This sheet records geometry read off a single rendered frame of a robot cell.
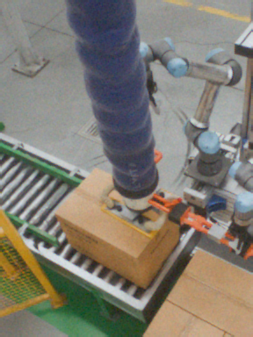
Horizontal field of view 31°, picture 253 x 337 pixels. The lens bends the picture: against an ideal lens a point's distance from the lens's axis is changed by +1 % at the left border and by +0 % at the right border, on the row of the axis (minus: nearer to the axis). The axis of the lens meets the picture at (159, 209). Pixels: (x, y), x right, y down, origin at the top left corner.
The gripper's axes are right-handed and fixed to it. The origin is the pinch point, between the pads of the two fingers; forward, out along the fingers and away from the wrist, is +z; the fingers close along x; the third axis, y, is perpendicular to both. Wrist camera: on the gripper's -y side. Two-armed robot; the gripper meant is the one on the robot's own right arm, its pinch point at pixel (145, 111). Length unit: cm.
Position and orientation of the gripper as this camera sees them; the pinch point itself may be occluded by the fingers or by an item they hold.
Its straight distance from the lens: 226.8
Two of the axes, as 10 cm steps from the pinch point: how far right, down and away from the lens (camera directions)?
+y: 5.2, -7.2, 4.5
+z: 0.9, 5.7, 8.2
